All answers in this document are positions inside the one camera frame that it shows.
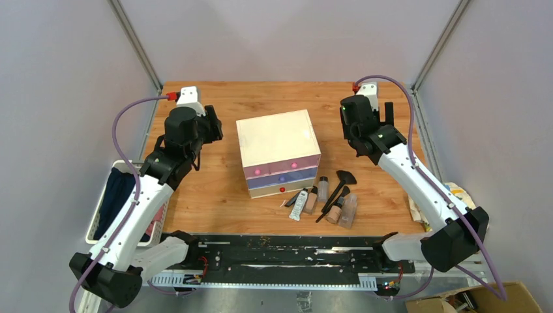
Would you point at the clear square bottle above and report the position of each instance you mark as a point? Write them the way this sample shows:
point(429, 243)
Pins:
point(348, 211)

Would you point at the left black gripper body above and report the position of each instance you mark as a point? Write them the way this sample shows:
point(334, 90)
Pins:
point(207, 129)

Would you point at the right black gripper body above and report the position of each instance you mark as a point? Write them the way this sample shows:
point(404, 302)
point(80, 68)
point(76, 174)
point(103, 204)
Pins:
point(350, 136)

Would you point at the printed cream cloth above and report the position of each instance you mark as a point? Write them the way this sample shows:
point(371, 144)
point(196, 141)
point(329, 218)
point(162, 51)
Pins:
point(420, 215)

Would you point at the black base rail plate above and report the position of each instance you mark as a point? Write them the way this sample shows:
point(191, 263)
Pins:
point(280, 262)

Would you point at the round beige foundation bottle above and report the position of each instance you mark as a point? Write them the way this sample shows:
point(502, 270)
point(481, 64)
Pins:
point(334, 214)

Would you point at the white mini drawer cabinet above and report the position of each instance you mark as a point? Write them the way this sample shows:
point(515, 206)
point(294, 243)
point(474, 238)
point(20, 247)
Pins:
point(271, 138)

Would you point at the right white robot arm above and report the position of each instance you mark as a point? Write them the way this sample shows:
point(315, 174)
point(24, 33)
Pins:
point(456, 228)

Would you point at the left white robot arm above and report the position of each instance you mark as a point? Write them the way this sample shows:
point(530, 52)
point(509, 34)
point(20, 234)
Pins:
point(112, 270)

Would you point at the pink drawer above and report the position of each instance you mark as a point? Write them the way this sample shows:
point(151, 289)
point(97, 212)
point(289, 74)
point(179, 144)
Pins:
point(294, 164)

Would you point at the white cosmetic tube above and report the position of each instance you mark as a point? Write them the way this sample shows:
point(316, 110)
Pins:
point(299, 205)

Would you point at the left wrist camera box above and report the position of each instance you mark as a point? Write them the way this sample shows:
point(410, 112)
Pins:
point(190, 97)

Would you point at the white perforated basket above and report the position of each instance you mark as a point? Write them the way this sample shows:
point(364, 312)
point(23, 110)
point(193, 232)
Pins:
point(153, 233)

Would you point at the thin black makeup brush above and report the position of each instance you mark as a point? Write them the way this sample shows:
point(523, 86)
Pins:
point(345, 191)

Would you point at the dark blue cloth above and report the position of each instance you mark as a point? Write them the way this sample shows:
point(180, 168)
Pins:
point(119, 187)

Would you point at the black mascara tube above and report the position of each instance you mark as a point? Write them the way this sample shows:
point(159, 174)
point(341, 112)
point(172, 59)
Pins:
point(292, 200)

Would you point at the square beige foundation bottle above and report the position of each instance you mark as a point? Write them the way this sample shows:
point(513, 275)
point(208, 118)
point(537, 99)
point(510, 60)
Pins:
point(311, 200)

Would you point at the small clear bottle black cap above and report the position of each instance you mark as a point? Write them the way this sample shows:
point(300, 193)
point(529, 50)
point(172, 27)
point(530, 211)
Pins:
point(323, 189)

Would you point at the cardboard box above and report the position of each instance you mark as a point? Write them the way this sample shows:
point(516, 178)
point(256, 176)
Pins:
point(477, 299)

